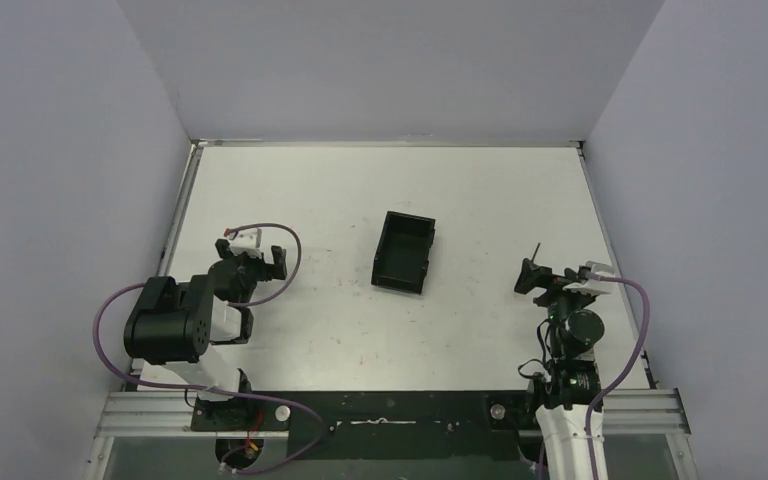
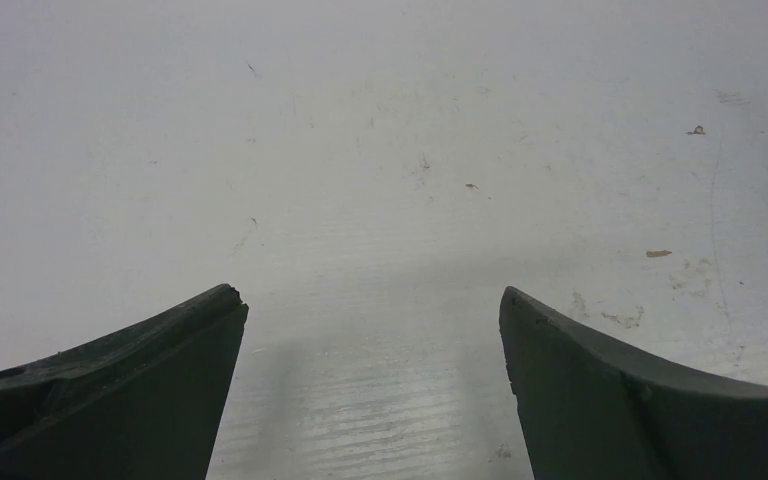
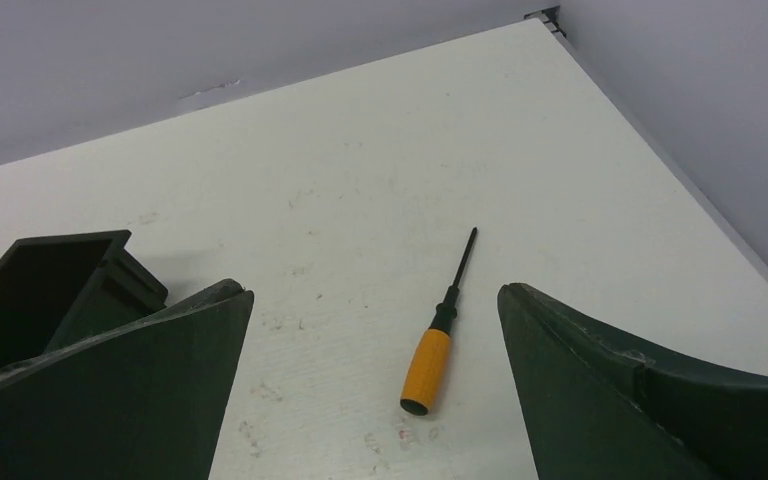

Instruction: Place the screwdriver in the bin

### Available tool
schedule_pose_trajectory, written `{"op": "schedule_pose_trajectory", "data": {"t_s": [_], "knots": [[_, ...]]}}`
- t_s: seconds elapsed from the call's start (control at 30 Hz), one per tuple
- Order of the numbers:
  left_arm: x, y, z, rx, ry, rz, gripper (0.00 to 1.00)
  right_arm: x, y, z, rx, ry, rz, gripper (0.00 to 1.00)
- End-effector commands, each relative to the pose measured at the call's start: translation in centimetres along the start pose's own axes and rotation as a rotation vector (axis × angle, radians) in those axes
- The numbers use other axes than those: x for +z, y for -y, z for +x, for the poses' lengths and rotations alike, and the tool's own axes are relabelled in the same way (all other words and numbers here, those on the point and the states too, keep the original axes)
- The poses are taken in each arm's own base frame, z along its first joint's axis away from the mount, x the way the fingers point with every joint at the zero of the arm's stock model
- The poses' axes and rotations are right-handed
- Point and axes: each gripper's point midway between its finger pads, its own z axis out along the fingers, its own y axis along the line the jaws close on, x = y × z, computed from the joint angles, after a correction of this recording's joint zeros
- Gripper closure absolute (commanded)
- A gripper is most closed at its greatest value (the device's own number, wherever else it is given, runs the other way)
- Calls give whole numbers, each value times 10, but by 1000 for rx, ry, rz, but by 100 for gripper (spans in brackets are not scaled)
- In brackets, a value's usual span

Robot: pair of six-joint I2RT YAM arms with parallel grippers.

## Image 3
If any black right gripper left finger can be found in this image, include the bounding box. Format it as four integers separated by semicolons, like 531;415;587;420
0;279;255;479

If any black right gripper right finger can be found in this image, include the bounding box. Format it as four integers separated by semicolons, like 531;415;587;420
497;283;768;479

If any orange handled screwdriver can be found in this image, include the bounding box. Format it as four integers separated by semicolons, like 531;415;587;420
399;227;478;416

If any black plastic bin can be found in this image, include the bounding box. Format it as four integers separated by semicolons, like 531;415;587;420
0;230;168;369

